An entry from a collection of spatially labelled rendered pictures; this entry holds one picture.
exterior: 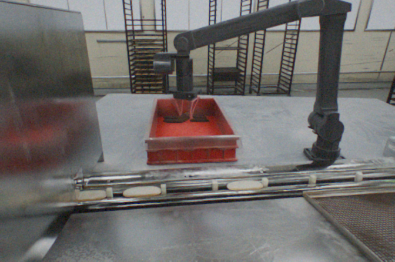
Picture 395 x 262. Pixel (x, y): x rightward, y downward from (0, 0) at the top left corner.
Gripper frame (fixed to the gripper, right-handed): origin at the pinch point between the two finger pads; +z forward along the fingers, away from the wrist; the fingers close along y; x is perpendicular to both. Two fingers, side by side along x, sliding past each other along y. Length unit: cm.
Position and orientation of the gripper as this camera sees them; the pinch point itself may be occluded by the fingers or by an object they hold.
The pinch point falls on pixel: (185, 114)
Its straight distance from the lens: 83.4
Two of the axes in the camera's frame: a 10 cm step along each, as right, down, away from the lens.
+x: 4.1, -3.2, 8.5
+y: 9.1, 1.3, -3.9
